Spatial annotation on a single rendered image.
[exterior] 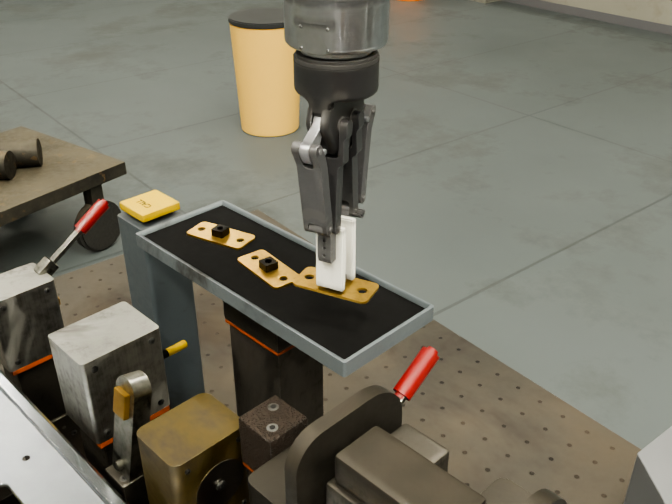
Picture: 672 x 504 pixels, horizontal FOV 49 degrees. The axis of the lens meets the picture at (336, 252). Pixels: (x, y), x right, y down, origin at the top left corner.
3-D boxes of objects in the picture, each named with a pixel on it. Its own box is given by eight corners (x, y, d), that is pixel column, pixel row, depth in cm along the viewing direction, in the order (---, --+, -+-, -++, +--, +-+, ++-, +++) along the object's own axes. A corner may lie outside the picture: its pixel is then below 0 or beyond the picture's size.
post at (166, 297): (151, 447, 125) (112, 214, 103) (188, 425, 130) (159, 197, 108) (177, 471, 120) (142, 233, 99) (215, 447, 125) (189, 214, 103)
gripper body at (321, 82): (319, 32, 69) (320, 127, 73) (274, 54, 62) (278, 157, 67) (395, 41, 66) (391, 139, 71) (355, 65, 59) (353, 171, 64)
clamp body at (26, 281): (24, 474, 120) (-31, 284, 102) (90, 437, 128) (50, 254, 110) (45, 499, 116) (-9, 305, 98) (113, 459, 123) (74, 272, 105)
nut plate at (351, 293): (290, 285, 76) (290, 275, 76) (308, 268, 79) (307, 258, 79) (365, 305, 73) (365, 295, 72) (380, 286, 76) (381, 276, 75)
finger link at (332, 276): (346, 227, 71) (343, 230, 71) (345, 289, 75) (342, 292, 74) (318, 220, 72) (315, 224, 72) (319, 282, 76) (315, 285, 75)
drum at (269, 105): (222, 125, 460) (213, 14, 427) (278, 111, 484) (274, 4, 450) (261, 145, 432) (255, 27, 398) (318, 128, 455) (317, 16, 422)
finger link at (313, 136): (345, 97, 65) (317, 109, 61) (342, 154, 67) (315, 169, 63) (320, 93, 66) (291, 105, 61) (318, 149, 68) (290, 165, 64)
